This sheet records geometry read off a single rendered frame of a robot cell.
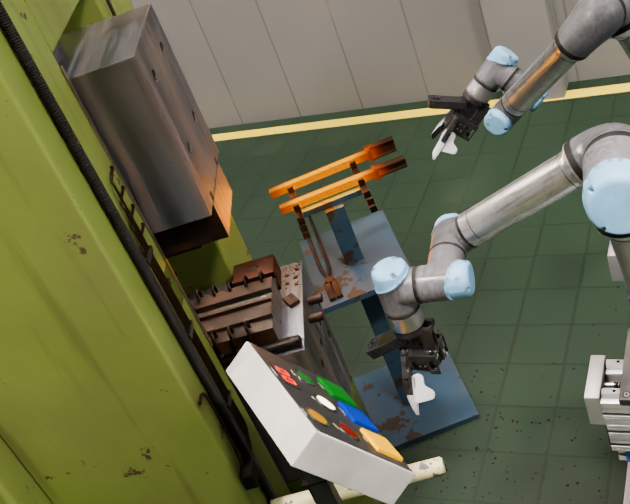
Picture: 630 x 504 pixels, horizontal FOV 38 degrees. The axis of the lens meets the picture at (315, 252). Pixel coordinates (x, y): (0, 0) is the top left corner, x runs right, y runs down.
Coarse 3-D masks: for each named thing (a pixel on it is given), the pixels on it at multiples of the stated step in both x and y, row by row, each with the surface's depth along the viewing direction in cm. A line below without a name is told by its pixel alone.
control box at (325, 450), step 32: (256, 352) 189; (256, 384) 184; (288, 384) 182; (320, 384) 198; (288, 416) 172; (288, 448) 169; (320, 448) 167; (352, 448) 171; (352, 480) 174; (384, 480) 178
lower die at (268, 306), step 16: (240, 288) 246; (256, 288) 243; (272, 288) 242; (192, 304) 247; (208, 304) 244; (240, 304) 239; (256, 304) 238; (272, 304) 237; (208, 320) 240; (224, 320) 237; (240, 320) 235; (256, 320) 234; (272, 320) 232; (224, 336) 234; (240, 336) 231; (256, 336) 231; (272, 336) 232; (224, 352) 234
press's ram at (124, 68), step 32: (96, 32) 203; (128, 32) 196; (160, 32) 207; (64, 64) 193; (96, 64) 186; (128, 64) 183; (160, 64) 200; (96, 96) 187; (128, 96) 187; (160, 96) 193; (192, 96) 219; (96, 128) 191; (128, 128) 192; (160, 128) 192; (192, 128) 210; (128, 160) 196; (160, 160) 196; (192, 160) 202; (160, 192) 201; (192, 192) 201; (160, 224) 205
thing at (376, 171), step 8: (392, 160) 280; (400, 160) 278; (376, 168) 279; (384, 168) 279; (392, 168) 280; (400, 168) 280; (352, 176) 281; (360, 176) 280; (368, 176) 279; (376, 176) 279; (336, 184) 280; (344, 184) 279; (352, 184) 280; (312, 192) 282; (320, 192) 280; (328, 192) 280; (336, 192) 280; (296, 200) 281; (304, 200) 280; (312, 200) 280; (280, 208) 280; (288, 208) 280
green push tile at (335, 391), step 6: (318, 378) 200; (324, 384) 198; (330, 384) 201; (330, 390) 196; (336, 390) 199; (342, 390) 203; (336, 396) 195; (342, 396) 198; (348, 396) 201; (348, 402) 198; (354, 402) 199
